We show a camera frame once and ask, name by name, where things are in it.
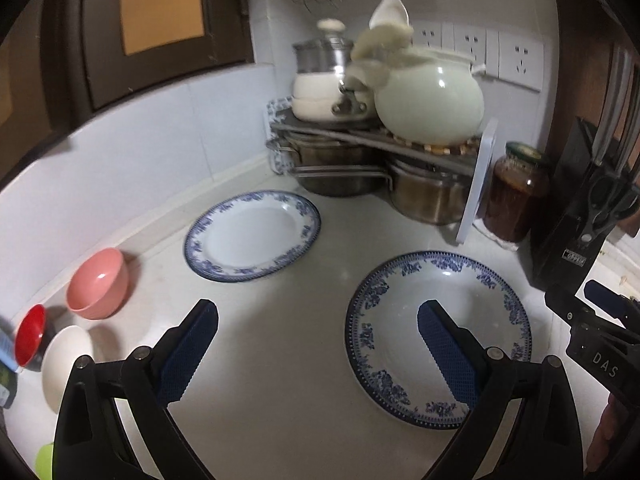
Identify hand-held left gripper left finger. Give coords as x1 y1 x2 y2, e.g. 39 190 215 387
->
52 299 221 480

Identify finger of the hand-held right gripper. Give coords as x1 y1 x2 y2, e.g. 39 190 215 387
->
544 287 601 333
582 280 640 322

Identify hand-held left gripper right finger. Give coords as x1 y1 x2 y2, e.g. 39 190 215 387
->
416 299 586 480

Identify large blue patterned plate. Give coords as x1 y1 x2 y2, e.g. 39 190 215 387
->
345 251 532 429

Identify pink bowl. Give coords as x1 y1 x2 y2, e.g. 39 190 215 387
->
66 247 132 320

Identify white bowl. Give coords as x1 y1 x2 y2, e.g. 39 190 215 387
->
41 325 96 415

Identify small blue patterned plate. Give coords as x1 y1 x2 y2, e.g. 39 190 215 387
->
183 190 322 283

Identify red bowl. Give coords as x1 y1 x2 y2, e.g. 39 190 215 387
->
14 304 48 368

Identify person's right hand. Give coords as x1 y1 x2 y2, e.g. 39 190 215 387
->
587 392 626 471

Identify black knife block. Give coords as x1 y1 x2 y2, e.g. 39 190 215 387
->
530 116 640 291

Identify black kitchen scissors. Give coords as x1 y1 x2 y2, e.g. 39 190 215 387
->
580 165 640 246

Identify glass jar of sauce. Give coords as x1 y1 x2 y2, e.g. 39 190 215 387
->
482 141 551 243

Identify tall steel pot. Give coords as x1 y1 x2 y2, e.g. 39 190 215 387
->
387 157 476 226

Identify bright green plastic item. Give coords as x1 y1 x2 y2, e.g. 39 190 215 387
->
35 442 56 480

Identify white pump bottle blue label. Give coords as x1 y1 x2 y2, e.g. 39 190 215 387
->
0 327 21 373

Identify woven trivet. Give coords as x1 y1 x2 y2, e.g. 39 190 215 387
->
382 130 481 157

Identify wide steel pot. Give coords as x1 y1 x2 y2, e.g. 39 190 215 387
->
267 132 393 197

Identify brown wooden panel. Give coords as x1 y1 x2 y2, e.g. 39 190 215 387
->
545 0 618 161

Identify grey kitchen rack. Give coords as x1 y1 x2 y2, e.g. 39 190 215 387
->
267 117 498 246

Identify large white ceramic pot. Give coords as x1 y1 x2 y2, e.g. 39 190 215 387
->
374 47 486 147

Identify cream saucepan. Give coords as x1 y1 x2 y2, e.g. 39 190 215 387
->
291 27 413 122

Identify steel lid with white knob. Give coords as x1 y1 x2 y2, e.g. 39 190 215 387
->
294 19 356 77

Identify steel handled knife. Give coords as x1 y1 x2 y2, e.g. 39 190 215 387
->
594 46 635 167
617 60 640 173

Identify white wall socket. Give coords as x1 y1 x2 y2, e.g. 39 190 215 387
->
498 30 545 92
410 21 443 50
452 22 488 73

